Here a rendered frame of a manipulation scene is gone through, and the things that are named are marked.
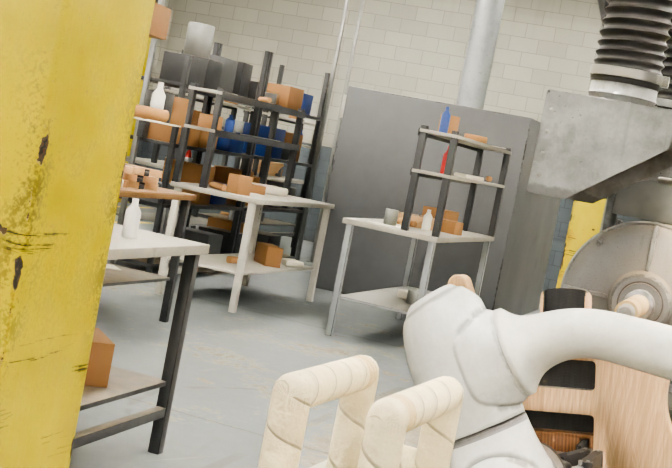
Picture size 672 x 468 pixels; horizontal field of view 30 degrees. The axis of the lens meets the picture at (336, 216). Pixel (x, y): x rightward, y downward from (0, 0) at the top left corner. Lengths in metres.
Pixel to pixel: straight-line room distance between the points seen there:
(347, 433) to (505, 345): 0.27
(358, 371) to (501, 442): 0.31
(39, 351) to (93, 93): 0.42
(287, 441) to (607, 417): 0.81
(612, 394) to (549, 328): 0.37
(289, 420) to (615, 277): 1.06
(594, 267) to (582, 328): 0.61
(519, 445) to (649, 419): 0.38
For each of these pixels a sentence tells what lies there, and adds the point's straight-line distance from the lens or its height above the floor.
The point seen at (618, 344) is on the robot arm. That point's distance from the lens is 1.38.
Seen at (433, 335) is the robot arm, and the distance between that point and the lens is 1.39.
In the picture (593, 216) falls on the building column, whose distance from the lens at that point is 9.20.
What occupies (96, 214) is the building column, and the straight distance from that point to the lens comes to 2.11.
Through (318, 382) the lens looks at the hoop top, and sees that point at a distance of 1.03.
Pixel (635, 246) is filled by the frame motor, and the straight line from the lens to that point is 1.98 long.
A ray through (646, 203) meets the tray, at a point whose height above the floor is 1.40.
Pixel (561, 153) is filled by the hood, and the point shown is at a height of 1.45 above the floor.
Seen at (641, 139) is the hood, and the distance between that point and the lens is 1.70.
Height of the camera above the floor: 1.39
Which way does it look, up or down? 3 degrees down
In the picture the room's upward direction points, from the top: 11 degrees clockwise
